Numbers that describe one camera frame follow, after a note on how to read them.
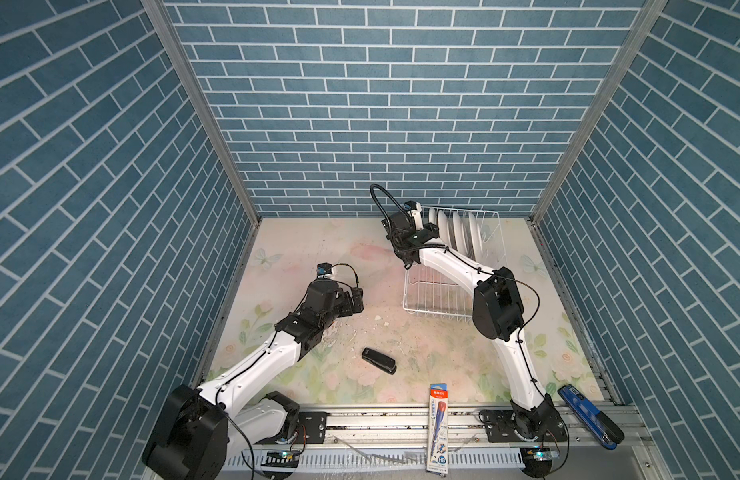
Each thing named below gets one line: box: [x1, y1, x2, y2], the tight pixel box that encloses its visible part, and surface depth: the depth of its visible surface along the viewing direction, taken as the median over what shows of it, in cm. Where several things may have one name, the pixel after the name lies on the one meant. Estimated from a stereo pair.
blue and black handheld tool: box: [557, 384, 625, 451], surface depth 75 cm
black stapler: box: [361, 347, 397, 375], surface depth 85 cm
